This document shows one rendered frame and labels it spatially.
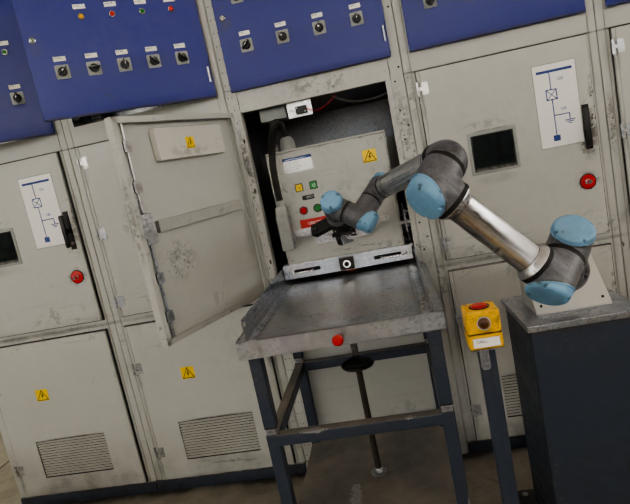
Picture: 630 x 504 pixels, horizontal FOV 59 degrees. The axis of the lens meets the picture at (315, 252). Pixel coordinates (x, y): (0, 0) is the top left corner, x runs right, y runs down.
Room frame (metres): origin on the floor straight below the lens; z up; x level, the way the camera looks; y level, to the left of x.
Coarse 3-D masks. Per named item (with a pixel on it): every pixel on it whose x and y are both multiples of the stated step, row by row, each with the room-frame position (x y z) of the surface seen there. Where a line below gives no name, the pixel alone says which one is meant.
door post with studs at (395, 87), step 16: (384, 0) 2.19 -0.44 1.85; (384, 16) 2.19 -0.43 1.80; (400, 64) 2.18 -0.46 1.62; (400, 80) 2.18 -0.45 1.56; (400, 96) 2.19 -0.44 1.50; (400, 112) 2.19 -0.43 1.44; (400, 128) 2.19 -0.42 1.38; (400, 144) 2.19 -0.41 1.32; (400, 160) 2.20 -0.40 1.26; (416, 224) 2.19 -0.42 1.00; (416, 240) 2.19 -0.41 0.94; (432, 256) 2.18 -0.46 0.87; (432, 272) 2.19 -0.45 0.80; (448, 352) 2.18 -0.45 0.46; (448, 368) 2.19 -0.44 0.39; (464, 448) 2.18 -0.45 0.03
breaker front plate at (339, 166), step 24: (336, 144) 2.27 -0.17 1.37; (360, 144) 2.26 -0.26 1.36; (384, 144) 2.24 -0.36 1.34; (336, 168) 2.27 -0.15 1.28; (360, 168) 2.26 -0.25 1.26; (384, 168) 2.24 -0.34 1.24; (288, 192) 2.30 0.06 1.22; (312, 192) 2.29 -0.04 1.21; (360, 192) 2.26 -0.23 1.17; (312, 216) 2.29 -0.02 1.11; (312, 240) 2.30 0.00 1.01; (336, 240) 2.28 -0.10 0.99; (360, 240) 2.27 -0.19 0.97; (384, 240) 2.25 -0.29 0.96
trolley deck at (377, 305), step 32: (320, 288) 2.11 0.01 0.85; (352, 288) 2.00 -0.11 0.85; (384, 288) 1.90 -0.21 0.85; (288, 320) 1.74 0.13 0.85; (320, 320) 1.67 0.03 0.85; (352, 320) 1.60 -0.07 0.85; (384, 320) 1.54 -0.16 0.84; (416, 320) 1.53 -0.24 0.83; (256, 352) 1.60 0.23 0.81; (288, 352) 1.58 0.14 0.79
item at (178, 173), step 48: (144, 144) 1.88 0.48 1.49; (192, 144) 2.04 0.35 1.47; (144, 192) 1.84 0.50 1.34; (192, 192) 2.03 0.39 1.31; (240, 192) 2.27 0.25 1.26; (144, 240) 1.76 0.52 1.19; (192, 240) 1.98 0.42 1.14; (240, 240) 2.21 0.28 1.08; (192, 288) 1.93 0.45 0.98; (240, 288) 2.16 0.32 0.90
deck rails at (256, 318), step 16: (416, 256) 2.03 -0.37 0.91; (416, 272) 2.03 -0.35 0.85; (272, 288) 2.07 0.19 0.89; (288, 288) 2.21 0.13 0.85; (416, 288) 1.80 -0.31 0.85; (256, 304) 1.80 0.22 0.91; (272, 304) 1.99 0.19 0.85; (432, 304) 1.58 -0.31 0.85; (240, 320) 1.60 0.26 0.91; (256, 320) 1.76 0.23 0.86; (256, 336) 1.63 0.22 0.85
